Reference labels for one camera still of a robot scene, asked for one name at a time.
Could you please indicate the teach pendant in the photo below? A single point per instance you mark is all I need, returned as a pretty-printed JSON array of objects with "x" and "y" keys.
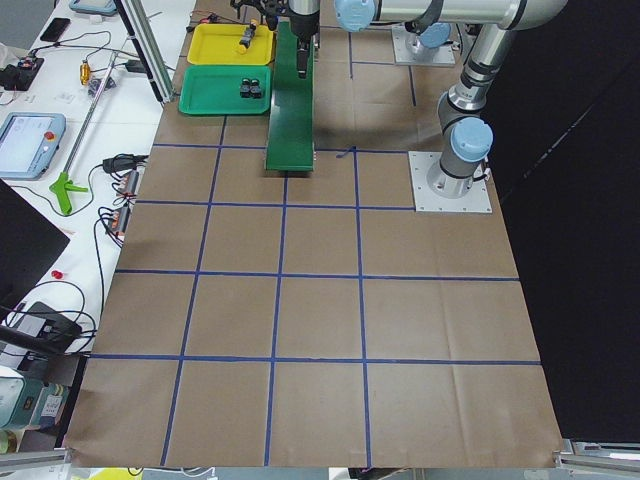
[{"x": 29, "y": 141}]

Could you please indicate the long metal rod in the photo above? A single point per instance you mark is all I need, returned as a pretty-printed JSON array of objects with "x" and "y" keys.
[{"x": 99, "y": 91}]

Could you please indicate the black power adapter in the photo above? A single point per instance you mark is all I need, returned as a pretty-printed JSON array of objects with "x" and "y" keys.
[{"x": 135, "y": 66}]

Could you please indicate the green plastic tray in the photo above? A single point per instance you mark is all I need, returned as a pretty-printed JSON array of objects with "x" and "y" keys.
[{"x": 215, "y": 90}]

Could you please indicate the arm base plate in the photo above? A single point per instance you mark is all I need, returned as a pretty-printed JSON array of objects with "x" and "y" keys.
[
  {"x": 436, "y": 192},
  {"x": 432, "y": 48}
]

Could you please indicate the green plastic clamp tool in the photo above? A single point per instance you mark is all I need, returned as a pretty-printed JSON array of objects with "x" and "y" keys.
[{"x": 61, "y": 188}]

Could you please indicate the gold resistor block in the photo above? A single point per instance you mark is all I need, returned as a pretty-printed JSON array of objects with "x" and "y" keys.
[{"x": 85, "y": 72}]

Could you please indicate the aluminium frame post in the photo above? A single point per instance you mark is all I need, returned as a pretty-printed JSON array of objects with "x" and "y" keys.
[{"x": 139, "y": 31}]

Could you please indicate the black laptop lid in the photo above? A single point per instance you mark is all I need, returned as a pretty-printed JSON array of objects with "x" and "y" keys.
[{"x": 30, "y": 245}]

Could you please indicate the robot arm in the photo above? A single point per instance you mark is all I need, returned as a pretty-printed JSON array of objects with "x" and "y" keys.
[{"x": 467, "y": 139}]

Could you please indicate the black smartphone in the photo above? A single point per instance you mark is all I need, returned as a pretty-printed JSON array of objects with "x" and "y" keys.
[{"x": 55, "y": 29}]

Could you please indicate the yellow plastic tray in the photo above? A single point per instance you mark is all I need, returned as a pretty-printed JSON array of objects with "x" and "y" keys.
[{"x": 218, "y": 44}]

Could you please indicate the green conveyor belt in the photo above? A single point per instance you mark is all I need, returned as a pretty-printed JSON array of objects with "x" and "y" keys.
[{"x": 290, "y": 144}]

